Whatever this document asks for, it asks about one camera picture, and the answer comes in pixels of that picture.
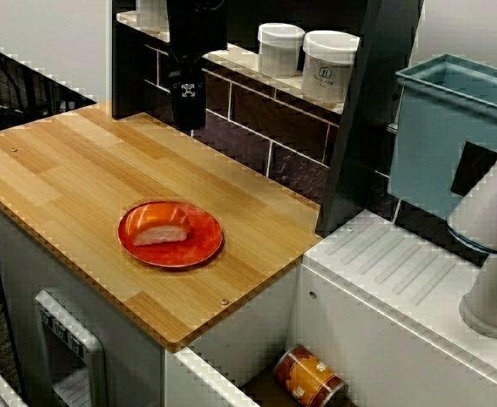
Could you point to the white toy sink unit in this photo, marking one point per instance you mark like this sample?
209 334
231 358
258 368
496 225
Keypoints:
380 297

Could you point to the salmon nigiri sushi toy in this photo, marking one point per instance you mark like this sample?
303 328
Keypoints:
159 229

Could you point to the wide black upright post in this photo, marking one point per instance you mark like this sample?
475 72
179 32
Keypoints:
359 127

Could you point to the orange soup can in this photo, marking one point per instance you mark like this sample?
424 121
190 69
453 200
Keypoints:
305 375

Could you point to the plain white lidded jar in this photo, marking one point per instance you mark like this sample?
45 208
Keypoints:
280 51

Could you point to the round red plate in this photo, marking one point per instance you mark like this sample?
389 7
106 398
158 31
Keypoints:
202 250

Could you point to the cream shelf ledge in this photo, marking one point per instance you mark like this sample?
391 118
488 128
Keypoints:
248 68

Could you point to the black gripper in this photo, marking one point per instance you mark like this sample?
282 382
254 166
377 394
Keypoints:
195 25

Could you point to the white jar with logo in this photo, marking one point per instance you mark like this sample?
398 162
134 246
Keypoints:
327 72

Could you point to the narrow black upright post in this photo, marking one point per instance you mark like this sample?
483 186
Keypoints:
140 72

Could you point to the dark tile backsplash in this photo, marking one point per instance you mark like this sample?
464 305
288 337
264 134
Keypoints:
291 144

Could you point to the black square patch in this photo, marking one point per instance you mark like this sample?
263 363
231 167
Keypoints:
475 169

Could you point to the teal plastic bin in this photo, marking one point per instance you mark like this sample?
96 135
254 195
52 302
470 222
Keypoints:
426 148

